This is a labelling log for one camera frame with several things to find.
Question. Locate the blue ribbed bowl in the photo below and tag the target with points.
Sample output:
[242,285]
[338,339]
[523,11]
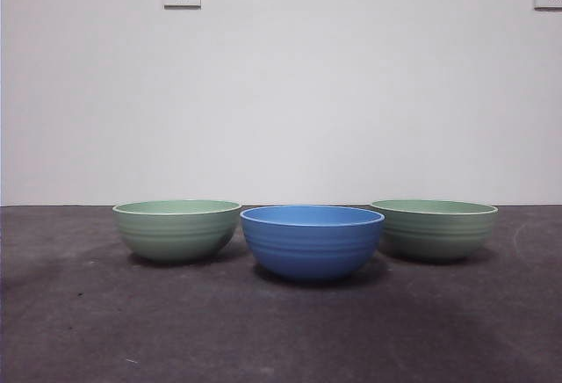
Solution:
[311,247]

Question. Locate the green ribbed bowl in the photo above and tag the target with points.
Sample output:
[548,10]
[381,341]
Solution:
[439,236]
[175,233]

